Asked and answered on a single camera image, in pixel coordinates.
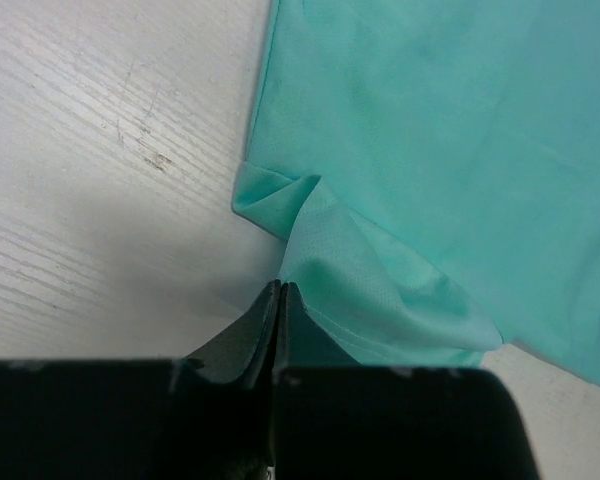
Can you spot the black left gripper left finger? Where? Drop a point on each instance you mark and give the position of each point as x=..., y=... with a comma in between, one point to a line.
x=203, y=416

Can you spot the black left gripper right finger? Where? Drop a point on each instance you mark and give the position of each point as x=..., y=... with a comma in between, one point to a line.
x=334, y=418

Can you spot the teal t-shirt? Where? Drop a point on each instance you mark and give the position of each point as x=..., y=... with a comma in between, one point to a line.
x=434, y=170

